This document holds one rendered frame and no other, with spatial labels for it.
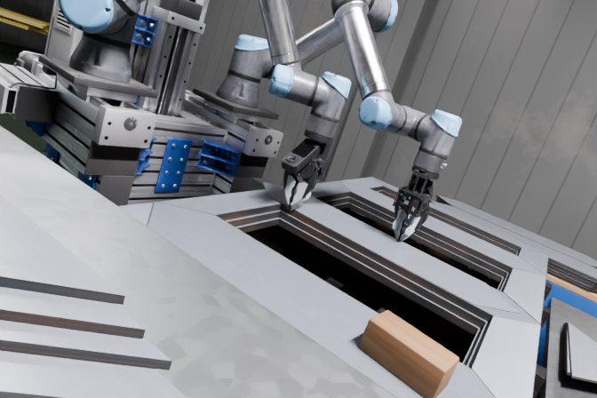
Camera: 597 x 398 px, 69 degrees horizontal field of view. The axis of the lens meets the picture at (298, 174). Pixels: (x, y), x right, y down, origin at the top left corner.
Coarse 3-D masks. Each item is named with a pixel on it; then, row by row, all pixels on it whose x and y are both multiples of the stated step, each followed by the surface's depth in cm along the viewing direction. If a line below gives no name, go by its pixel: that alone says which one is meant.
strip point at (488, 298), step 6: (486, 288) 105; (480, 294) 100; (486, 294) 101; (492, 294) 103; (498, 294) 104; (480, 300) 96; (486, 300) 98; (492, 300) 99; (498, 300) 100; (504, 300) 101; (486, 306) 94; (492, 306) 95; (498, 306) 96; (504, 306) 97; (510, 306) 99; (516, 312) 97
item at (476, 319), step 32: (384, 192) 183; (256, 224) 107; (288, 224) 114; (320, 224) 111; (384, 224) 148; (352, 256) 106; (448, 256) 137; (480, 256) 134; (416, 288) 98; (448, 320) 94; (480, 320) 92
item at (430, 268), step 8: (424, 256) 113; (416, 264) 105; (424, 264) 107; (432, 264) 109; (440, 264) 111; (448, 264) 113; (416, 272) 100; (424, 272) 102; (432, 272) 104; (440, 272) 106; (448, 272) 107; (432, 280) 99; (440, 280) 100
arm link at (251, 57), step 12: (240, 36) 147; (252, 36) 149; (240, 48) 146; (252, 48) 145; (264, 48) 146; (240, 60) 146; (252, 60) 146; (264, 60) 148; (240, 72) 147; (252, 72) 147; (264, 72) 152
